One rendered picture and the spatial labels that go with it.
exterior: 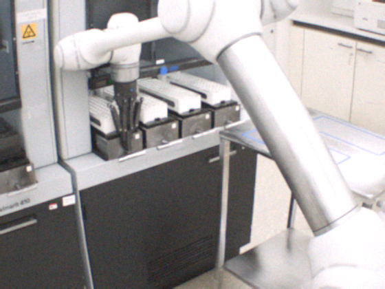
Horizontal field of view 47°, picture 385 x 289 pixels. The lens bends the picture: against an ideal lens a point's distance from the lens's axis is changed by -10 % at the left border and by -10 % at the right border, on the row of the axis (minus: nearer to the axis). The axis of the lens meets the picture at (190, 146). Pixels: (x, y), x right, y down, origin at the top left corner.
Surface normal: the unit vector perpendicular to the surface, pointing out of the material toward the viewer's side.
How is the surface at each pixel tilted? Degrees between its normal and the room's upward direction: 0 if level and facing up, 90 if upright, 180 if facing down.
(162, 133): 90
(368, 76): 90
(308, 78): 90
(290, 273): 0
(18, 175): 90
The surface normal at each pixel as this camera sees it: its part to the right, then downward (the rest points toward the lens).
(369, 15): -0.80, 0.24
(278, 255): 0.00, -0.92
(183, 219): 0.63, 0.31
